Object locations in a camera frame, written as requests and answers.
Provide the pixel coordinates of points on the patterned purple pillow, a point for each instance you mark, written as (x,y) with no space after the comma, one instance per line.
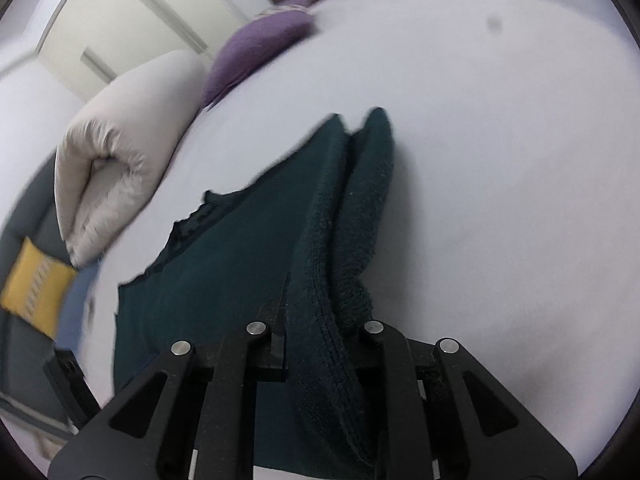
(280,10)

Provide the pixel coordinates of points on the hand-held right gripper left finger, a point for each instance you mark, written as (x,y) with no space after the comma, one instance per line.
(275,355)

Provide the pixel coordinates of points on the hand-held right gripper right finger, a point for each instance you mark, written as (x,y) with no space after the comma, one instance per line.
(390,360)

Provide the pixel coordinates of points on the dark green sweater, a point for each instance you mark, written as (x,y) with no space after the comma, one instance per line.
(225,285)

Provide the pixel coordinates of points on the grey padded headboard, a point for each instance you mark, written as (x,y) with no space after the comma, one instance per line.
(30,220)

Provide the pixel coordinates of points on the white wardrobe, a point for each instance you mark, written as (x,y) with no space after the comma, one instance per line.
(125,20)

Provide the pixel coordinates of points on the rolled beige duvet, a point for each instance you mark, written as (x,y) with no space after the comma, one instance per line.
(125,135)

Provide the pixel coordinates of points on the yellow cushion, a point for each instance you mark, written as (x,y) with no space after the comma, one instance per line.
(37,285)

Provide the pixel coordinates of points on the bed with white sheet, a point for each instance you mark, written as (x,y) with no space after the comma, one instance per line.
(475,160)

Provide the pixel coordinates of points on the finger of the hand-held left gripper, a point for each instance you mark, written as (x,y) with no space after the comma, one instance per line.
(72,385)

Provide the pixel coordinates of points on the blue pillow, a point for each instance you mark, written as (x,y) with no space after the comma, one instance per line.
(80,305)

